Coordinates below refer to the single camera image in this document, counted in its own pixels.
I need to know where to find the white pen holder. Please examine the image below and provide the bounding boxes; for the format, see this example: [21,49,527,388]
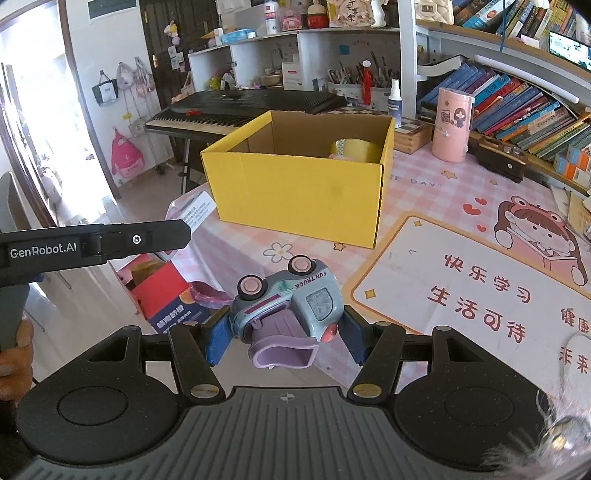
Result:
[327,82,391,109]

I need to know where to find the person's left hand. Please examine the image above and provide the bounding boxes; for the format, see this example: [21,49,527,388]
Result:
[0,318,37,407]

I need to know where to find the dark wooden box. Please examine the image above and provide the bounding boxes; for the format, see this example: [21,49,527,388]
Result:
[475,136,528,182]

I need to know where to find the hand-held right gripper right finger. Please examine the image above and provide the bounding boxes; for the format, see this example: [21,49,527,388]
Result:
[340,305,497,403]

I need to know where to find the pen holder with pens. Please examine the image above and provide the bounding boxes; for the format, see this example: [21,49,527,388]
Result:
[327,51,400,86]

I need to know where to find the pink white tote bag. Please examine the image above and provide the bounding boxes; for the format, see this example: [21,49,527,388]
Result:
[172,71,195,104]

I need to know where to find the pink clear packet white label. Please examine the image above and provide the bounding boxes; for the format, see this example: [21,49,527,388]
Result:
[165,191,218,232]

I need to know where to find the yellow tape roll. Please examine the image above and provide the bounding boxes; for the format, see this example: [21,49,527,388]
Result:
[329,137,384,163]

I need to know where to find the blue purple toy truck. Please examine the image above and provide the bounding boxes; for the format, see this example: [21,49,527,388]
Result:
[229,257,345,370]

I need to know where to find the white lamp bar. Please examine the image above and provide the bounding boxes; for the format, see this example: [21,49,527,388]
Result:
[475,54,580,104]

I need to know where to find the red blue cardboard box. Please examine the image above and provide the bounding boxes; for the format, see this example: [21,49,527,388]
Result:
[115,254,232,333]

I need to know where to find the beige paper envelopes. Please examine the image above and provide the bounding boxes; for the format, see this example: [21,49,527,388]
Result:
[549,185,591,232]

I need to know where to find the bright pink backpack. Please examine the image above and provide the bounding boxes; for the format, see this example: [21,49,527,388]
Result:
[111,128,145,184]

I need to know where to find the white box red label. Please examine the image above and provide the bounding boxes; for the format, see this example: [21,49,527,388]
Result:
[281,62,303,90]

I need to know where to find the white cubby shelf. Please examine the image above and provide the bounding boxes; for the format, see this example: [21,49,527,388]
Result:
[187,28,402,107]

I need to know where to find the dark green wall panel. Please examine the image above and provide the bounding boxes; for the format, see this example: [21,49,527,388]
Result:
[88,0,138,21]

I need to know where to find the white cable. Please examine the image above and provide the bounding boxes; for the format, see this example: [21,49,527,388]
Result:
[558,335,591,374]

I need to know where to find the dark wooden door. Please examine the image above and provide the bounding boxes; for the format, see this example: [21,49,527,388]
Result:
[139,0,218,112]

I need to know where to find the pink cartoon cylinder container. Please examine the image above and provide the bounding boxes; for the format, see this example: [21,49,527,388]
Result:
[431,88,475,163]

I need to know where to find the phone showing video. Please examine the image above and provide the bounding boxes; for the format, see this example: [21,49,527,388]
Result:
[549,31,591,72]

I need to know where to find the pink plastic bag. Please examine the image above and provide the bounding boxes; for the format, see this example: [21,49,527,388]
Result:
[189,281,234,309]

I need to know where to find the white pink pig figurine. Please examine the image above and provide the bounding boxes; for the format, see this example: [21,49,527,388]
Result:
[327,0,386,28]

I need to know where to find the blue orange white box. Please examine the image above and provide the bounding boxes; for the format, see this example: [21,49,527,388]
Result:
[554,154,591,185]
[566,145,591,169]

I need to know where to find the wooden chessboard box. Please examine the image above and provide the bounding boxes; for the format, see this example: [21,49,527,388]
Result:
[392,116,435,155]

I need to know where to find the black keyboard stand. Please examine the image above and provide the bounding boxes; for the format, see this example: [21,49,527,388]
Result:
[178,134,192,195]

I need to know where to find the white desk hutch shelf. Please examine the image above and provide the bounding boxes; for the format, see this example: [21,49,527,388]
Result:
[399,0,591,121]

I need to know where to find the white dark tote bag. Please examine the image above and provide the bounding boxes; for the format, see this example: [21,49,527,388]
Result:
[91,71,119,107]

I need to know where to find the white spray bottle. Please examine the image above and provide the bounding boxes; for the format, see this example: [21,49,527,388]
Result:
[387,78,403,116]

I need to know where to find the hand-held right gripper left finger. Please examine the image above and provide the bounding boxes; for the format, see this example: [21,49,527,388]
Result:
[88,309,232,403]

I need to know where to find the white quilted handbag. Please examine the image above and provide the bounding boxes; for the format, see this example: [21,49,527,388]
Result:
[414,0,455,24]

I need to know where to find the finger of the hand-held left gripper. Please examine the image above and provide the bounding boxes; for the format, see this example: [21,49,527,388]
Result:
[104,219,192,263]

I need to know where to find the row of colourful books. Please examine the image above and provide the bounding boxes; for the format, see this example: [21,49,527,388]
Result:
[455,0,591,47]
[418,62,591,160]

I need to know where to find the pink checkered desktop tablecloth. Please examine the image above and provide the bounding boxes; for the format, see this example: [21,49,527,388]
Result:
[166,148,591,444]

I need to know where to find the blue cord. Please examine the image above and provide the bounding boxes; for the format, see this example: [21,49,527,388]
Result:
[499,0,511,51]

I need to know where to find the yellow cardboard box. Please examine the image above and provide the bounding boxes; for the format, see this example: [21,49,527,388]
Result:
[200,110,395,250]

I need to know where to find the black electronic keyboard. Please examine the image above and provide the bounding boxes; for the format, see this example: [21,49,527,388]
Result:
[145,89,347,137]

